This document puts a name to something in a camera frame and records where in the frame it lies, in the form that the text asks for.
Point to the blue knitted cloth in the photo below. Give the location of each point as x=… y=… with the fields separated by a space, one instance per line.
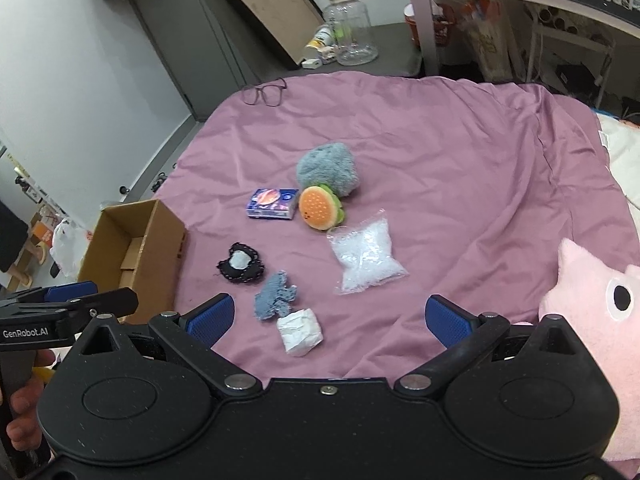
x=275 y=298

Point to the pink bed sheet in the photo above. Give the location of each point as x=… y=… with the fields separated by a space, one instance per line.
x=479 y=184

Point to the white plastic bag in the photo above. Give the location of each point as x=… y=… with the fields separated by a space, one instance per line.
x=69 y=246

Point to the black-framed eyeglasses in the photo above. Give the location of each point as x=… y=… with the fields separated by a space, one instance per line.
x=271 y=93

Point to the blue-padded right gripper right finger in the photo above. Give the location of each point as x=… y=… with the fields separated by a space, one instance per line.
x=468 y=339

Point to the white bottle on floor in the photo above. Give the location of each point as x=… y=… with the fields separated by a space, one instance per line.
x=319 y=50

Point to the blue tissue pack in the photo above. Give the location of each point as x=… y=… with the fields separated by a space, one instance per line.
x=273 y=203

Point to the cardboard box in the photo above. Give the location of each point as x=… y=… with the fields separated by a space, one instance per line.
x=139 y=246

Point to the pink plush toy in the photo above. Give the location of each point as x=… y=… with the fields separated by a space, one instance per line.
x=602 y=306

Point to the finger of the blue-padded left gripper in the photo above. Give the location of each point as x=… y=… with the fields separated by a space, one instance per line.
x=67 y=292

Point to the clear large water jug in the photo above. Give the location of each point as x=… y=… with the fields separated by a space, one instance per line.
x=351 y=28

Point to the cream pillow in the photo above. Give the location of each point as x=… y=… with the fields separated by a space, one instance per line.
x=621 y=140

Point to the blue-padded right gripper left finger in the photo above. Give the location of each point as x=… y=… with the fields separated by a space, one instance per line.
x=187 y=339

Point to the clear bag of white beads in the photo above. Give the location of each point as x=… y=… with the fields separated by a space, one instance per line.
x=365 y=253

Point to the brown framed board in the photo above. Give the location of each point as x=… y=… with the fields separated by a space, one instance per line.
x=282 y=27

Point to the person's left hand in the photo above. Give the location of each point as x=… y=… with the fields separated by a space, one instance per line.
x=24 y=431

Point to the black lace scrunchie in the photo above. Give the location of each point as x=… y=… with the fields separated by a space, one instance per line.
x=243 y=265

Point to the white crumpled tissue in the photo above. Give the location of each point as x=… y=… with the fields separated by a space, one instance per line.
x=300 y=332

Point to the hamburger plush toy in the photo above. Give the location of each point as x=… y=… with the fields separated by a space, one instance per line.
x=320 y=208

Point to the grey-blue fluffy plush ball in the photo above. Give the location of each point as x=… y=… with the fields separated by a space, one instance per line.
x=331 y=164

